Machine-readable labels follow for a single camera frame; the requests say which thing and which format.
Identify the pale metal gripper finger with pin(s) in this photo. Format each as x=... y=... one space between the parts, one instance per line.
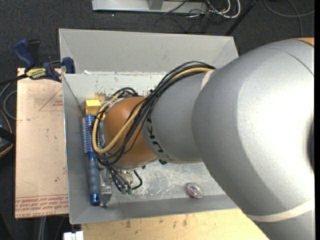
x=102 y=196
x=108 y=198

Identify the grey metal bin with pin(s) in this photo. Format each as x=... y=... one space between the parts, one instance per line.
x=140 y=54

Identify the shiny round disc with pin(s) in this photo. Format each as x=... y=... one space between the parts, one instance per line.
x=195 y=190

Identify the brown cardboard board, red print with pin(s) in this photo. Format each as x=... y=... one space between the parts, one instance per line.
x=40 y=139

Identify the blue hair brush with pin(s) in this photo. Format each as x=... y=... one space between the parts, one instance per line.
x=92 y=174

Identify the yellow block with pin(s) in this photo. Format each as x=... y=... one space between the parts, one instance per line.
x=92 y=106

